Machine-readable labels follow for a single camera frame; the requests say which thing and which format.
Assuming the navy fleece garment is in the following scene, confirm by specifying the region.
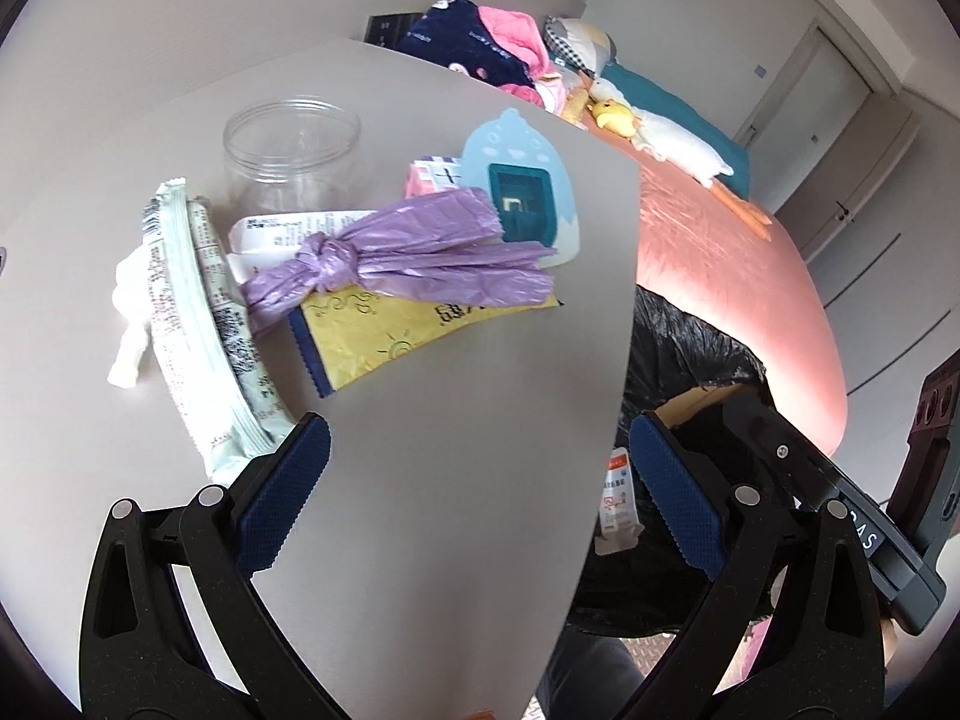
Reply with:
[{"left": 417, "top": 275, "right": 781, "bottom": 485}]
[{"left": 394, "top": 0, "right": 537, "bottom": 91}]

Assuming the teal pillow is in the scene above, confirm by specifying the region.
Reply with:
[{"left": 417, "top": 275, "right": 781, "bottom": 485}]
[{"left": 600, "top": 61, "right": 751, "bottom": 200}]

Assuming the pink white striped cloth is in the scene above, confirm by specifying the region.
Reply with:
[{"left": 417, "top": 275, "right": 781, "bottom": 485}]
[{"left": 517, "top": 71, "right": 571, "bottom": 115}]

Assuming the bed with pink sheet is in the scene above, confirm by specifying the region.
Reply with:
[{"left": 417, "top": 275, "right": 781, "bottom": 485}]
[{"left": 559, "top": 120, "right": 848, "bottom": 458}]

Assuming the white red-print packet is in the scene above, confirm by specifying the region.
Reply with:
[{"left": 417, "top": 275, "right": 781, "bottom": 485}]
[{"left": 596, "top": 446, "right": 644, "bottom": 556}]

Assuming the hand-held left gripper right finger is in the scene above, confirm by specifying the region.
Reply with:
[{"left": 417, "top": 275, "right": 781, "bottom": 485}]
[{"left": 628, "top": 409, "right": 890, "bottom": 720}]

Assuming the blue bird-shaped card package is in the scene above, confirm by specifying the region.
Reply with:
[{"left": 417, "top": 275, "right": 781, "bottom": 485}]
[{"left": 459, "top": 109, "right": 582, "bottom": 267}]

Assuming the checked patchwork pillow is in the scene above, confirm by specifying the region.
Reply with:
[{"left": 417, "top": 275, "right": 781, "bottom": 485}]
[{"left": 544, "top": 15, "right": 620, "bottom": 76}]

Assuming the knotted purple plastic bag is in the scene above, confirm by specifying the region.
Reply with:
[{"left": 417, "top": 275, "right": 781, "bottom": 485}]
[{"left": 240, "top": 187, "right": 557, "bottom": 335}]

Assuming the small printed cardboard box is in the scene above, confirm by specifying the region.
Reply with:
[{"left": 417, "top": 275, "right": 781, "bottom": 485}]
[{"left": 406, "top": 156, "right": 464, "bottom": 200}]

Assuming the clear plastic jar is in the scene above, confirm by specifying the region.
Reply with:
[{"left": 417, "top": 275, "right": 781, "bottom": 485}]
[{"left": 222, "top": 95, "right": 362, "bottom": 215}]

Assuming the black box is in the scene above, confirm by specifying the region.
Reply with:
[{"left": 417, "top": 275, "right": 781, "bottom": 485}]
[{"left": 364, "top": 13, "right": 428, "bottom": 50}]

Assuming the cardboard box bin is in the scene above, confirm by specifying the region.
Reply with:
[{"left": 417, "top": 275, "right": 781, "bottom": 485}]
[{"left": 652, "top": 382, "right": 758, "bottom": 428}]

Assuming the white wardrobe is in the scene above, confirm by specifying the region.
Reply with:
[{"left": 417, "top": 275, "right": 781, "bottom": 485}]
[{"left": 776, "top": 86, "right": 960, "bottom": 398}]

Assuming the person's trouser leg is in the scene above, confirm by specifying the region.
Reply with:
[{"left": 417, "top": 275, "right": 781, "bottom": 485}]
[{"left": 536, "top": 619, "right": 676, "bottom": 720}]

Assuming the yellow duck plush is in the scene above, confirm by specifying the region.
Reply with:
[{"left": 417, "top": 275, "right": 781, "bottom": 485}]
[{"left": 589, "top": 97, "right": 637, "bottom": 134}]

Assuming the white door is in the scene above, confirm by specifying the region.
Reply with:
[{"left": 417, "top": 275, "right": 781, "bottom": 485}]
[{"left": 739, "top": 19, "right": 875, "bottom": 203}]

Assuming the white green snack wrapper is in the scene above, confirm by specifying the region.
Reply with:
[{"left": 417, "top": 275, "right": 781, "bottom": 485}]
[{"left": 141, "top": 178, "right": 301, "bottom": 482}]

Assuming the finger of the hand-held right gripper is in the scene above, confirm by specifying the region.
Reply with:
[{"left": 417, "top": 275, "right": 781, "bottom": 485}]
[{"left": 716, "top": 396, "right": 853, "bottom": 526}]

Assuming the yellow packet with blue edge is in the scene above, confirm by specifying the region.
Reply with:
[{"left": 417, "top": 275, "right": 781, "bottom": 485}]
[{"left": 287, "top": 286, "right": 563, "bottom": 398}]

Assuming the pink fleece garment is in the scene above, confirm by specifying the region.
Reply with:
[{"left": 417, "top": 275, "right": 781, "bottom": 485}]
[{"left": 478, "top": 6, "right": 556, "bottom": 87}]

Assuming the black trash bag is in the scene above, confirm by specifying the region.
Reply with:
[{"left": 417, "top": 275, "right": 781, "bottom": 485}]
[{"left": 566, "top": 286, "right": 773, "bottom": 635}]

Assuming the white tissue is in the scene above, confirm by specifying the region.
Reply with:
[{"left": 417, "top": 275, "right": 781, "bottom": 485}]
[{"left": 106, "top": 244, "right": 162, "bottom": 389}]

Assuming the white printed packet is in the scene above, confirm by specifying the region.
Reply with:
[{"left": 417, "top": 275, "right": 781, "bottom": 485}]
[{"left": 226, "top": 208, "right": 383, "bottom": 278}]

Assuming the white goose plush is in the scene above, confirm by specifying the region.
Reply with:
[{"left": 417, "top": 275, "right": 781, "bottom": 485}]
[{"left": 589, "top": 79, "right": 773, "bottom": 237}]

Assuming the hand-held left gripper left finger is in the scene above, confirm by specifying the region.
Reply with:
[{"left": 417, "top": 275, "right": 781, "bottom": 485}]
[{"left": 79, "top": 412, "right": 353, "bottom": 720}]

